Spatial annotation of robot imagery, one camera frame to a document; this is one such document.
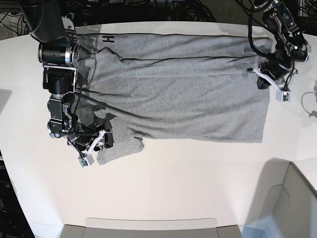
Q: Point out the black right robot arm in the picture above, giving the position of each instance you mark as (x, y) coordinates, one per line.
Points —
(58, 53)

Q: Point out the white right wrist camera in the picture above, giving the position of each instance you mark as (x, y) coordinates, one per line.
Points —
(90, 152)

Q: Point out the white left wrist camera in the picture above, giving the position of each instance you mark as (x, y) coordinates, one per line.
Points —
(283, 93)

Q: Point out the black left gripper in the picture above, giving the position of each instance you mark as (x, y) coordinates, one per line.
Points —
(279, 68)

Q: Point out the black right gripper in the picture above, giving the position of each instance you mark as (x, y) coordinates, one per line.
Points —
(83, 138)

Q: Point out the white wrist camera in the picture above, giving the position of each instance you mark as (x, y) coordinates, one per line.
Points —
(283, 93)
(90, 152)

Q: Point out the grey bin at right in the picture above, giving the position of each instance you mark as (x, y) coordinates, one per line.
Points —
(284, 204)

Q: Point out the grey T-shirt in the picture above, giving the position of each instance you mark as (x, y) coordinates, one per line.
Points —
(170, 87)

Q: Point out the grey cloth at right edge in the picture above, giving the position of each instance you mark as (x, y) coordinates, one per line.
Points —
(315, 91)

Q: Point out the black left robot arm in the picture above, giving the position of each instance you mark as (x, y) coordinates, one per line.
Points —
(291, 46)

